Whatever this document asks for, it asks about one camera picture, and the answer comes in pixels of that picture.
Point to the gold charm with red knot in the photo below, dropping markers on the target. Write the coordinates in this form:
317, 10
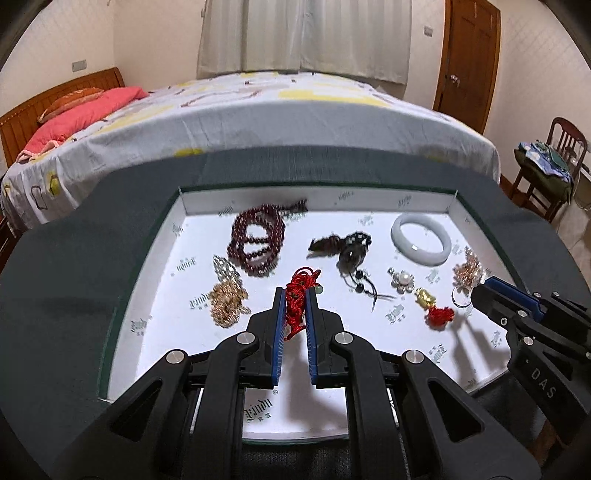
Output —
438, 316

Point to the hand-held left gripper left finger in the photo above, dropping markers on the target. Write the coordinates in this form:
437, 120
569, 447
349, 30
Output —
277, 337

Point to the brown wooden door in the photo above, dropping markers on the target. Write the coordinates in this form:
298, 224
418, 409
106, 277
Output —
471, 60

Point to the black bead pendant brown tassel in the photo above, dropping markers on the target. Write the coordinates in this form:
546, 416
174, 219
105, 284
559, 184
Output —
348, 256

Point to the pearl flower brooch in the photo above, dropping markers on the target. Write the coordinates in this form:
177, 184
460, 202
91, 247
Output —
404, 279

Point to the orange pillow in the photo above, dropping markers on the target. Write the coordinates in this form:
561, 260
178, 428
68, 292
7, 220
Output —
69, 101

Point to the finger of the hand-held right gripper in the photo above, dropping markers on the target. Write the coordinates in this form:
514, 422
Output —
535, 369
515, 293

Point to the white window curtain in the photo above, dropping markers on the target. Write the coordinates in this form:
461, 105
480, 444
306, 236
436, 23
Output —
300, 37

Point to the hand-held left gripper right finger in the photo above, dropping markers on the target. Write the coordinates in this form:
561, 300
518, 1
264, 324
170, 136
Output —
313, 337

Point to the pink pillow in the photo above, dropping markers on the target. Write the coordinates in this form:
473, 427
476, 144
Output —
83, 115

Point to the wooden headboard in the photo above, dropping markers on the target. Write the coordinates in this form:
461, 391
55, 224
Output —
27, 115

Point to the bed with patterned sheet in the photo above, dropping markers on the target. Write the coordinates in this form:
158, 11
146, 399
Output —
277, 120

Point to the pile of clothes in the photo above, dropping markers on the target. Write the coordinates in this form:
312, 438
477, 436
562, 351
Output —
540, 170

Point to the green box tray white inside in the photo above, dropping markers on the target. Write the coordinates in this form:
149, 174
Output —
184, 323

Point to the wall outlet plate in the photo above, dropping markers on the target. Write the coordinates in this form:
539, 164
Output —
79, 65

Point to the white jade bangle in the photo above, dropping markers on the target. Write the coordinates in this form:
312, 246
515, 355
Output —
398, 237

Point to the dark wooden nightstand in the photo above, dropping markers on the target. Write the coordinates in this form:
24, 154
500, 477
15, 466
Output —
5, 230

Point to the red tassel with gold charm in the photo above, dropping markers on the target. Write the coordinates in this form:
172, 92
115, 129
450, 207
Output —
295, 295

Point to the wooden chair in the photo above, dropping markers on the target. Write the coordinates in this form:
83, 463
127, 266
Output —
561, 129

